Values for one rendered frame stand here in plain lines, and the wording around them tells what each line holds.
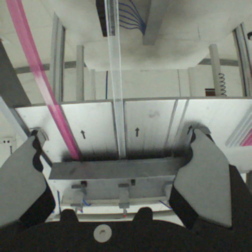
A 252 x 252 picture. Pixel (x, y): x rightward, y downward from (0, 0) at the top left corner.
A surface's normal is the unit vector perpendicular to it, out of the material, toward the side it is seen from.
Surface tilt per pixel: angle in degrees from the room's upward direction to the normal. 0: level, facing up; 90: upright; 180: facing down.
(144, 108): 44
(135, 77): 90
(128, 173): 134
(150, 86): 90
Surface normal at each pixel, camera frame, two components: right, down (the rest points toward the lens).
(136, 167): -0.02, -0.71
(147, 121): 0.04, 0.70
